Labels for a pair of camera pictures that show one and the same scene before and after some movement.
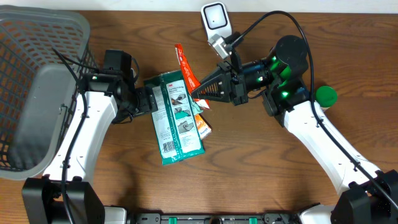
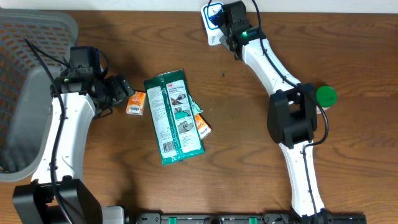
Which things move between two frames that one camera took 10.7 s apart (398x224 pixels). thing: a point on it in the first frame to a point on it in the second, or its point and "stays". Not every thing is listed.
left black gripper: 147,101 to 118,93
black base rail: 216,218 stays
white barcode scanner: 217,20 stays
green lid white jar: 326,97 stays
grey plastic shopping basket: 37,91 stays
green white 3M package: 176,120 stays
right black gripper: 233,87 to 224,40
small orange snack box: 204,128 stays
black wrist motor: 118,60 to 84,61
